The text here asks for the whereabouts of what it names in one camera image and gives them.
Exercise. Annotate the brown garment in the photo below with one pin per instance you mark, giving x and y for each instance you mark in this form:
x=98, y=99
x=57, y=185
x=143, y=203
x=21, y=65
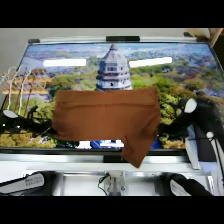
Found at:
x=106, y=115

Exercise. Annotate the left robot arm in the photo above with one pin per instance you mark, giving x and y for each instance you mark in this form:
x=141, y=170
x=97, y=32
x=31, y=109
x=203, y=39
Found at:
x=20, y=122

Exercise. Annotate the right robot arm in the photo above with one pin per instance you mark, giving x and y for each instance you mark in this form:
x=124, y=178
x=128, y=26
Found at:
x=203, y=116

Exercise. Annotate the silver frame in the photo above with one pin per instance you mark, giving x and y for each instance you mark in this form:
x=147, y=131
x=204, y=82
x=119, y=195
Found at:
x=83, y=166

